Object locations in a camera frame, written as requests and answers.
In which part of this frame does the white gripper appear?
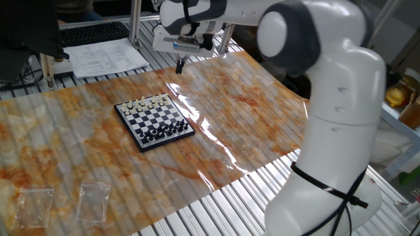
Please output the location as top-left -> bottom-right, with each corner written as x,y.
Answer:
152,24 -> 216,75

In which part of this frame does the black framed folding chessboard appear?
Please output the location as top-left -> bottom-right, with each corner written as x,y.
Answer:
113,92 -> 196,153

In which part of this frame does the silver ribbed bar blue cap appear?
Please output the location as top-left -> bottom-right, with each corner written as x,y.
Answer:
163,35 -> 201,52

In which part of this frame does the black connector plug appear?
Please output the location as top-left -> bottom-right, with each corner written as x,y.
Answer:
201,32 -> 215,51

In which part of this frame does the orange marble pattern mat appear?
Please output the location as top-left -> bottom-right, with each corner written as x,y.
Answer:
0,50 -> 309,236

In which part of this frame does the white printed paper sheet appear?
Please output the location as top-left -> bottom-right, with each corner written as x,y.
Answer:
63,37 -> 150,80

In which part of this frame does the black keyboard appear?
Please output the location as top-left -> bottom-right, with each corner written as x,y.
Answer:
60,21 -> 131,49

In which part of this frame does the person in brown top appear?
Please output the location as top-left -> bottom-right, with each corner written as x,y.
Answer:
54,0 -> 103,24

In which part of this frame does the clear plastic zip bag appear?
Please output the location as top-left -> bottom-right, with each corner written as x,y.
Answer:
11,184 -> 56,230
75,181 -> 112,224

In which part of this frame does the black cloth bundle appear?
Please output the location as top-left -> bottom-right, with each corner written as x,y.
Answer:
386,70 -> 406,96

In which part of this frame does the yellow plastic toy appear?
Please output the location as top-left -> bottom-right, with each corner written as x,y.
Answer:
385,83 -> 411,108

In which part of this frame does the light grey metal shelf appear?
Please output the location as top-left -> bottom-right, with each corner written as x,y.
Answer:
380,101 -> 420,183

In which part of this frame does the white plastic sack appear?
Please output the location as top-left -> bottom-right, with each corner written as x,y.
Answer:
369,119 -> 420,173

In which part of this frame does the brown cardboard box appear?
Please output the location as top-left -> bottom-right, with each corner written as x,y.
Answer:
398,93 -> 420,130

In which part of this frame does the green box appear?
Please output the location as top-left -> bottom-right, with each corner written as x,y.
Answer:
398,165 -> 420,186

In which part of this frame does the aluminium profile post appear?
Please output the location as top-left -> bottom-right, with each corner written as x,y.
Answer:
217,23 -> 236,56
39,53 -> 57,90
127,0 -> 143,50
366,0 -> 404,50

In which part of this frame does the aluminium profile rail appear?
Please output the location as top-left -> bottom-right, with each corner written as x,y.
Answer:
58,12 -> 165,31

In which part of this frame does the black strap on arm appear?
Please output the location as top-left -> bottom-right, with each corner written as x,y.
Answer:
290,162 -> 370,209

